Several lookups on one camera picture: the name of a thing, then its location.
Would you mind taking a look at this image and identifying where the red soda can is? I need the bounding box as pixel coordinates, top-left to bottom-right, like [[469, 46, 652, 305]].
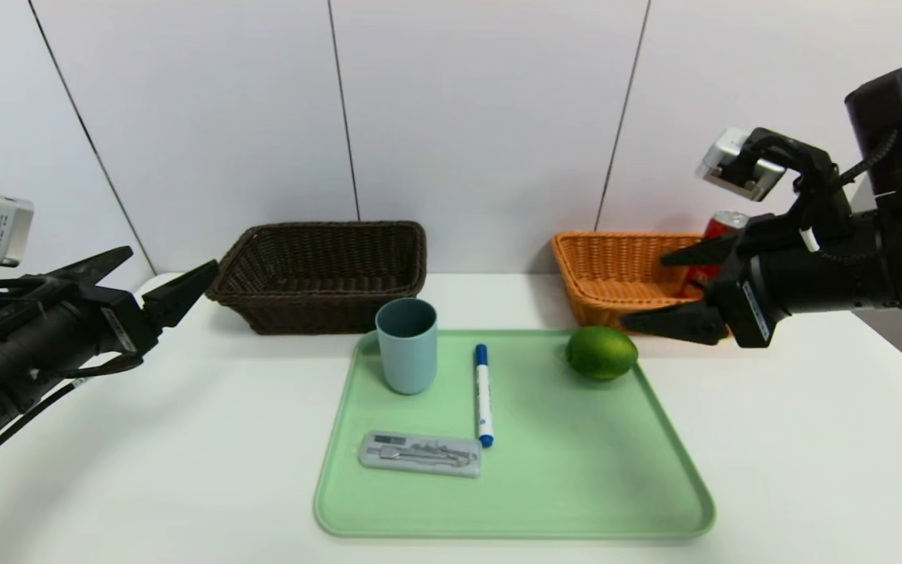
[[682, 210, 749, 300]]

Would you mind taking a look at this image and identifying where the orange wicker basket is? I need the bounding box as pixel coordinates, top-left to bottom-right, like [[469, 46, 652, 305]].
[[550, 231, 734, 339]]

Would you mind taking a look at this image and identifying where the clear plastic compass case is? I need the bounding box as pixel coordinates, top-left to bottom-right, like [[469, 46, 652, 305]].
[[359, 430, 482, 478]]

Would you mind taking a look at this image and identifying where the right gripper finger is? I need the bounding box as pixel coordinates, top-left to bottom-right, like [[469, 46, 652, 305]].
[[619, 298, 729, 345], [661, 233, 739, 267]]

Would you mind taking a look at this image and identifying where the blue-grey plastic cup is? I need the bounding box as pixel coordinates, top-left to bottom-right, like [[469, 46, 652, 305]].
[[375, 298, 438, 395]]

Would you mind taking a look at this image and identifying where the white marker with blue cap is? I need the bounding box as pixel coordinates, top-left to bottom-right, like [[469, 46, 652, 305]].
[[474, 344, 494, 448]]

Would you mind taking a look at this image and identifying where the green lime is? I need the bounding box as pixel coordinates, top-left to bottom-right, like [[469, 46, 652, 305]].
[[565, 326, 640, 382]]

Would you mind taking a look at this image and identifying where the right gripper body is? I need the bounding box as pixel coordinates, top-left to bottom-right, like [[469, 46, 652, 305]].
[[705, 214, 857, 349]]

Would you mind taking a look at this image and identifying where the silver drawing compass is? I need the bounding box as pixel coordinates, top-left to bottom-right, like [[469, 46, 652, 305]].
[[377, 443, 474, 468]]

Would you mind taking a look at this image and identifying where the dark brown wicker basket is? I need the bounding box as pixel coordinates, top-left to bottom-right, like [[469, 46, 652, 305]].
[[206, 221, 428, 336]]

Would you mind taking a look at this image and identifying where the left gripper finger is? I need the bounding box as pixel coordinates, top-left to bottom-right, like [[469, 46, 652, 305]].
[[46, 245, 134, 287], [141, 259, 220, 336]]

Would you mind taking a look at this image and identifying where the right camera black cable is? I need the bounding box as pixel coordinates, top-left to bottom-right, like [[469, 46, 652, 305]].
[[839, 128, 902, 189]]

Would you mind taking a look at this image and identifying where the right black camera bracket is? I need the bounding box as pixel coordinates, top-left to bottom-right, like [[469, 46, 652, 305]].
[[737, 128, 851, 244]]

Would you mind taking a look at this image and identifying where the light green plastic tray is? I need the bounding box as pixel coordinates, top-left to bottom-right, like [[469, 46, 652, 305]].
[[314, 329, 716, 539]]

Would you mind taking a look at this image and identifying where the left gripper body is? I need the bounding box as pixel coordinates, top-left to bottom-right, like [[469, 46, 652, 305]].
[[4, 284, 159, 407]]

